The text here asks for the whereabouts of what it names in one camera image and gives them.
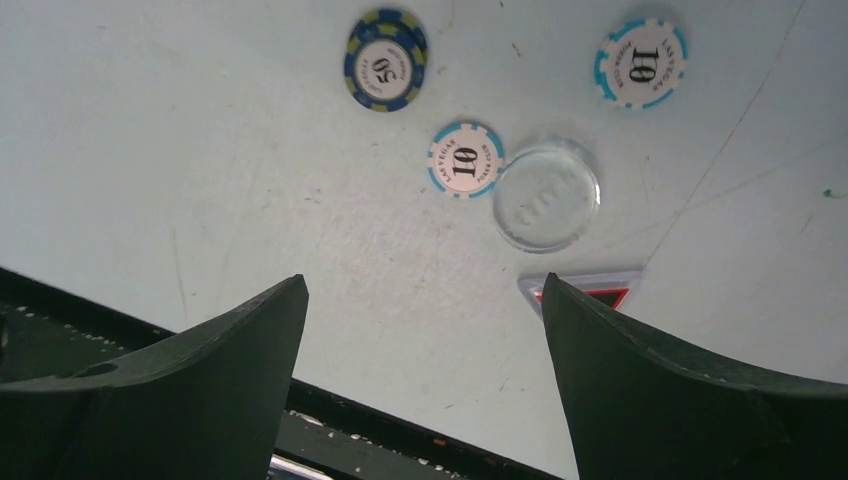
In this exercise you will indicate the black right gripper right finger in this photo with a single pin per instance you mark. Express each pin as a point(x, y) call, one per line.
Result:
point(641, 403)

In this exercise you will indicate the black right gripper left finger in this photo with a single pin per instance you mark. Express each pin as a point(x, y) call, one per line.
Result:
point(205, 403)

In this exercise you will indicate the red black triangle marker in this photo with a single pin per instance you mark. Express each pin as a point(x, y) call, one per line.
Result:
point(611, 288)

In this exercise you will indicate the clear round dealer button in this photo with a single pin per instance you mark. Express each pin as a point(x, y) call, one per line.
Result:
point(547, 196)

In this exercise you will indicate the light blue ten chip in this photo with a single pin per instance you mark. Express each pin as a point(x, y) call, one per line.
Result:
point(641, 64)
point(465, 160)

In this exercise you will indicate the dark blue fifty chip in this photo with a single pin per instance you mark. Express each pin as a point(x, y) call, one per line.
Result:
point(385, 59)

